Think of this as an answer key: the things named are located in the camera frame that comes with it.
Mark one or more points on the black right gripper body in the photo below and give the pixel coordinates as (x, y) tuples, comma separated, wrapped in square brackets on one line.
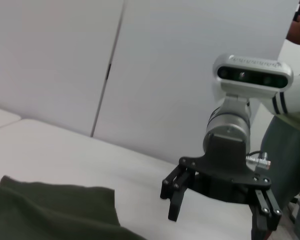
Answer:
[(225, 165)]

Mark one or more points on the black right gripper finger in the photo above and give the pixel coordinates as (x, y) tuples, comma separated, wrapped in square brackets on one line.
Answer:
[(176, 197), (263, 217)]

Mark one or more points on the dark green printed t-shirt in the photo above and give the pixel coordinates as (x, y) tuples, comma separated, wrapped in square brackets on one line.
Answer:
[(52, 212)]

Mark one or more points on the person's olive shirt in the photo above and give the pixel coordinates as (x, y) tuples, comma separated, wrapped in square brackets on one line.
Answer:
[(296, 122)]

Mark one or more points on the person's grey trousers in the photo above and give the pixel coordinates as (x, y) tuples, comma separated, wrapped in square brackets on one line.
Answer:
[(282, 162)]

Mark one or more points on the black handheld device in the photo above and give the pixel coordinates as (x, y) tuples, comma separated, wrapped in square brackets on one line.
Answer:
[(298, 10)]

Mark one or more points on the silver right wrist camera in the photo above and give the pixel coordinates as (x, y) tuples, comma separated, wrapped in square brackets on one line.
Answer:
[(252, 75)]

